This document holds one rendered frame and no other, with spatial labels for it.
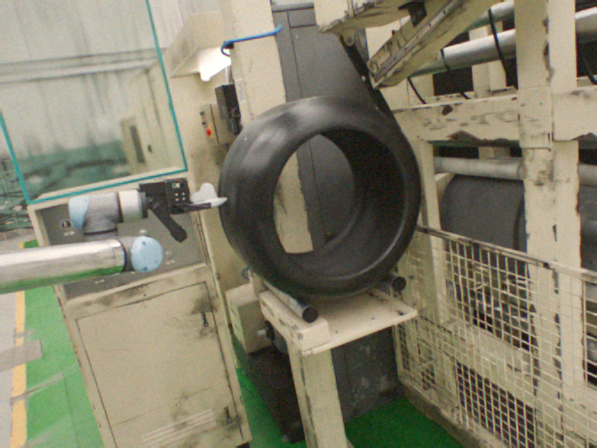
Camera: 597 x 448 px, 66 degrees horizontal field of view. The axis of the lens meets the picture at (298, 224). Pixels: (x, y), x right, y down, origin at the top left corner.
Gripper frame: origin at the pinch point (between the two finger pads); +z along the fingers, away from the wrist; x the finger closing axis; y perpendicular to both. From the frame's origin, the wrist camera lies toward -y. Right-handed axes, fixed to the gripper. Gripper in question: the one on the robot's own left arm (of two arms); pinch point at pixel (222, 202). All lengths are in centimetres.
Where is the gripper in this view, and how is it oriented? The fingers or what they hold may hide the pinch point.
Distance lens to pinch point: 121.0
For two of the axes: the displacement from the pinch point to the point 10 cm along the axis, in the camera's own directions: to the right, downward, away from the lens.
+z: 9.2, -1.4, 3.6
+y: -0.7, -9.7, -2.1
